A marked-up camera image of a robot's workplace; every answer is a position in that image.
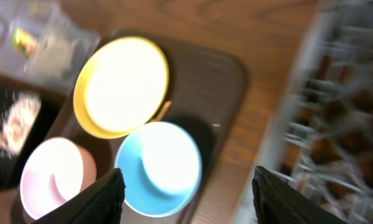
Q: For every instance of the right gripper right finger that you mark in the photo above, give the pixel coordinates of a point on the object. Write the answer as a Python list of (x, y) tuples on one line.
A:
[(276, 202)]

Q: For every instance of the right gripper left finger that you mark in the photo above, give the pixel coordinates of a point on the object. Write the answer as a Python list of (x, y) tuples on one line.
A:
[(101, 202)]

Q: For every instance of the white bowl with rice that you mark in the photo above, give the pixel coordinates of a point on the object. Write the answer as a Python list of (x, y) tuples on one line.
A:
[(56, 171)]

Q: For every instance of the light blue bowl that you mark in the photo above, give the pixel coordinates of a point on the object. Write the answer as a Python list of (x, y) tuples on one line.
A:
[(162, 169)]

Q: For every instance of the yellow plate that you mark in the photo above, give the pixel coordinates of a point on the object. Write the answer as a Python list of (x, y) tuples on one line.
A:
[(121, 87)]

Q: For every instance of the green orange snack wrapper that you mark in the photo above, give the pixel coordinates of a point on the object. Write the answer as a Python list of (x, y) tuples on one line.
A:
[(23, 42)]

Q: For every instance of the grey dishwasher rack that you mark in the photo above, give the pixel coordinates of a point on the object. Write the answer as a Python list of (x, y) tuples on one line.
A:
[(321, 140)]

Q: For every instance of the black food waste tray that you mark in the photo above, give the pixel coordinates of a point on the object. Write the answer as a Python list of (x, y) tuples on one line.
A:
[(12, 163)]

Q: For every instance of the clear plastic waste bin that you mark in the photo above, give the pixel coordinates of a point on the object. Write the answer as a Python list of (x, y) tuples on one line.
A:
[(40, 18)]

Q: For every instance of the spilled rice pile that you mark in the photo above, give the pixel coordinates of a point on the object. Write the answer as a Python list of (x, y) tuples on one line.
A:
[(16, 123)]

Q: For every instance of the dark brown serving tray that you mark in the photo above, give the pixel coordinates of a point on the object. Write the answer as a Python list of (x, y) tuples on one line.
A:
[(206, 90)]

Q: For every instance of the crumpled white tissue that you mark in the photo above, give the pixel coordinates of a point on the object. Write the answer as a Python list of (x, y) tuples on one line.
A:
[(53, 57)]

